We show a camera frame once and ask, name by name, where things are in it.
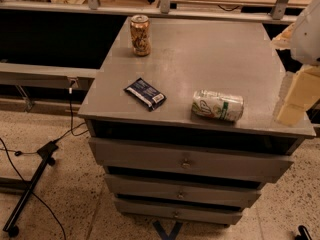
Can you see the gold patterned soda can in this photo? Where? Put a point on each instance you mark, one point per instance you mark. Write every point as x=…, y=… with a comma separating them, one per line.
x=139, y=28

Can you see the middle grey drawer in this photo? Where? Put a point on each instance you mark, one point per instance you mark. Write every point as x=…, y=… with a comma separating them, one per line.
x=181, y=191

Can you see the black stand leg with wheels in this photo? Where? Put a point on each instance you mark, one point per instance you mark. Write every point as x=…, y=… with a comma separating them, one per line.
x=26, y=188

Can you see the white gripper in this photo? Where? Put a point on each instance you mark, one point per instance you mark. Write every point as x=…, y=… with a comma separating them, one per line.
x=308, y=39

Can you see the grey drawer cabinet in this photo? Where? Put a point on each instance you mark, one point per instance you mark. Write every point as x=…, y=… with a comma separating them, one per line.
x=187, y=56

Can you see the grey metal shelf rail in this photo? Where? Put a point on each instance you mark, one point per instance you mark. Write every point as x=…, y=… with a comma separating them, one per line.
x=260, y=11

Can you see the dark blue snack packet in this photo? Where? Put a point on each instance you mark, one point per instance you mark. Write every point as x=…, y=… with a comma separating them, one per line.
x=146, y=94

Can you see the top grey drawer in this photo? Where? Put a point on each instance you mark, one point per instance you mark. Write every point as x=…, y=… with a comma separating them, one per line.
x=237, y=165

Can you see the grey drawer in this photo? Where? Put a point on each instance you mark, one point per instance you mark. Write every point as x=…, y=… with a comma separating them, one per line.
x=178, y=212
x=181, y=191
x=237, y=165

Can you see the bottom grey drawer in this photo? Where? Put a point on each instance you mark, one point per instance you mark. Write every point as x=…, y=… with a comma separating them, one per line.
x=178, y=212

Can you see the black object bottom right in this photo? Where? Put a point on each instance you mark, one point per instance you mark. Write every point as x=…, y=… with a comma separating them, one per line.
x=303, y=233

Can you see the white green 7up can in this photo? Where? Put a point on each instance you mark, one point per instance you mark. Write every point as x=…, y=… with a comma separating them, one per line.
x=218, y=105

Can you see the grey side ledge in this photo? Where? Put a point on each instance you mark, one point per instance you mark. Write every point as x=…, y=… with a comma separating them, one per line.
x=46, y=76

